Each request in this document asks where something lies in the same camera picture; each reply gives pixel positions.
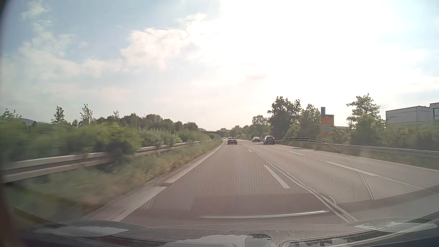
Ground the grey asphalt road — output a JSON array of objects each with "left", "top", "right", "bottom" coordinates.
[{"left": 80, "top": 138, "right": 439, "bottom": 228}]

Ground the row of bushes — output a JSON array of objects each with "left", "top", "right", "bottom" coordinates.
[{"left": 0, "top": 104, "right": 223, "bottom": 165}]

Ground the yellow and blue road sign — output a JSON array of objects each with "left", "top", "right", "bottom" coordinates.
[{"left": 320, "top": 107, "right": 335, "bottom": 138}]

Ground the car's own bonnet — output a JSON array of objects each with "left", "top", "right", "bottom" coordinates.
[{"left": 14, "top": 210, "right": 439, "bottom": 247}]

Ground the grass verge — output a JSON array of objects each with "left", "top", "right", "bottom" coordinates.
[{"left": 7, "top": 138, "right": 224, "bottom": 220}]

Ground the row of trees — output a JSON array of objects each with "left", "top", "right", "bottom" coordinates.
[{"left": 219, "top": 93, "right": 439, "bottom": 151}]

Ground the white building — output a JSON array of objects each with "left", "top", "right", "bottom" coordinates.
[{"left": 385, "top": 102, "right": 439, "bottom": 125}]

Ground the grey metal guard rail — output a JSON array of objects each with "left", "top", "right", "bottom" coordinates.
[
  {"left": 274, "top": 137, "right": 439, "bottom": 159},
  {"left": 2, "top": 140, "right": 215, "bottom": 183}
]

